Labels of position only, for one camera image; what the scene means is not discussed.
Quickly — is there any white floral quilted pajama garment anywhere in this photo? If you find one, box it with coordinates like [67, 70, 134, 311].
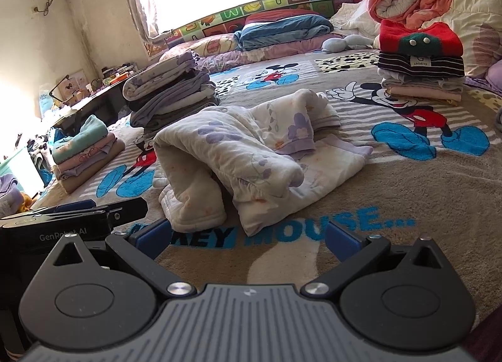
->
[153, 89, 373, 236]

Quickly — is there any light blue plush toy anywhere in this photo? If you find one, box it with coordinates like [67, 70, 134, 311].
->
[321, 35, 374, 53]

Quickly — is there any pink purple floral bedding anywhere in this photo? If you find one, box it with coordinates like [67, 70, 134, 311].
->
[160, 33, 344, 73]

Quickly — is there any blue folded blanket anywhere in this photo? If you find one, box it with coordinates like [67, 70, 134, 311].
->
[234, 14, 334, 51]

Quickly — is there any pastel folded clothes stack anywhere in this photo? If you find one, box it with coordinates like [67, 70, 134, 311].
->
[52, 115, 125, 194]

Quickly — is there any cream patterned quilt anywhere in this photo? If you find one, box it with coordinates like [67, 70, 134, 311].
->
[421, 0, 502, 78]

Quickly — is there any grey purple folded clothes stack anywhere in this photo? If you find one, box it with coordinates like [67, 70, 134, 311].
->
[123, 51, 220, 134]

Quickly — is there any dark cluttered desk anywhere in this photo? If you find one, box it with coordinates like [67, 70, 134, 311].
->
[52, 63, 138, 136]

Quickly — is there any colourful alphabet play mat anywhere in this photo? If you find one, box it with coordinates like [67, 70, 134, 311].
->
[144, 0, 362, 58]

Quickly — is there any purple grey folded garment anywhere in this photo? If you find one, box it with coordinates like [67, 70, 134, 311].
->
[0, 173, 24, 218]

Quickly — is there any red striped folded clothes stack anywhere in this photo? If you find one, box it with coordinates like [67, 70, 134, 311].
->
[377, 19, 465, 103]

